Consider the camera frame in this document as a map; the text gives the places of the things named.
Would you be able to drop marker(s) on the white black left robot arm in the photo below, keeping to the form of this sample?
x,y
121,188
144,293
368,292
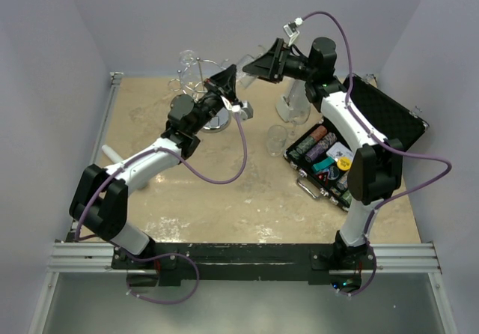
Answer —
x,y
101,198

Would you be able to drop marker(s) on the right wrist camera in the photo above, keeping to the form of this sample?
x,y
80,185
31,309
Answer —
x,y
291,29

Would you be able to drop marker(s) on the red white chip stack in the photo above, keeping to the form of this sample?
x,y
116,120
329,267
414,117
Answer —
x,y
318,133

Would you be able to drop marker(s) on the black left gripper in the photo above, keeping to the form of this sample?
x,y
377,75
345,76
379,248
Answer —
x,y
223,86

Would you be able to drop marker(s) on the tall clear flute glass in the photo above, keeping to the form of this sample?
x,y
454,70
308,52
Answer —
x,y
244,80

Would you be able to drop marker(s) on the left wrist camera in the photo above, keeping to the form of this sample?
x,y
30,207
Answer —
x,y
246,111

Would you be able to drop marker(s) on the white grey microphone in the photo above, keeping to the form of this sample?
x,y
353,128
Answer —
x,y
111,154

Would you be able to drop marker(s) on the chrome wine glass rack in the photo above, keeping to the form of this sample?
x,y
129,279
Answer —
x,y
222,120

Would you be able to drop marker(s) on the ribbed clear glass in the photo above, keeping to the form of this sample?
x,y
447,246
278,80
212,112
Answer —
x,y
276,140

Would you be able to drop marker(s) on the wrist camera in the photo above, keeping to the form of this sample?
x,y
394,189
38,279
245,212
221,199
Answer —
x,y
291,29
246,111

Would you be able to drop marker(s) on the black poker chip case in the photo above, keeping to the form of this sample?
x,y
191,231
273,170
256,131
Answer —
x,y
388,116

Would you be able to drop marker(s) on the yellow dealer button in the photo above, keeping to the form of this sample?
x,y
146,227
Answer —
x,y
344,163

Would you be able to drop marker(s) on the white metronome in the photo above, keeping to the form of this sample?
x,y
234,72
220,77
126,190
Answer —
x,y
296,87

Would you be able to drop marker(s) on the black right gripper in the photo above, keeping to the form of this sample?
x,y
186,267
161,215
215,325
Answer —
x,y
271,67

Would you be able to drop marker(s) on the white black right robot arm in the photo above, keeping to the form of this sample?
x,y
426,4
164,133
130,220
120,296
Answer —
x,y
377,163

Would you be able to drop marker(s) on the white card deck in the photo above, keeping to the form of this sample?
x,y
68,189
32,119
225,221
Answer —
x,y
338,150

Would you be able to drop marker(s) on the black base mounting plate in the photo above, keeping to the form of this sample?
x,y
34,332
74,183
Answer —
x,y
170,264

